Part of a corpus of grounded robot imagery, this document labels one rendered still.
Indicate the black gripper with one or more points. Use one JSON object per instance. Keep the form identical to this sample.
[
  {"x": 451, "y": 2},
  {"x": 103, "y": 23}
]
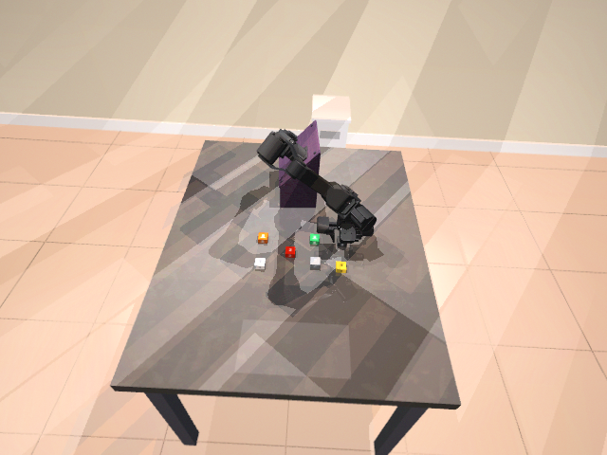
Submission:
[{"x": 326, "y": 227}]

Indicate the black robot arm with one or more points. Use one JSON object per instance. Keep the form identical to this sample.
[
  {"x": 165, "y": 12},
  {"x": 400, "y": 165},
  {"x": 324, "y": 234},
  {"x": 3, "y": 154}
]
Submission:
[{"x": 341, "y": 199}]

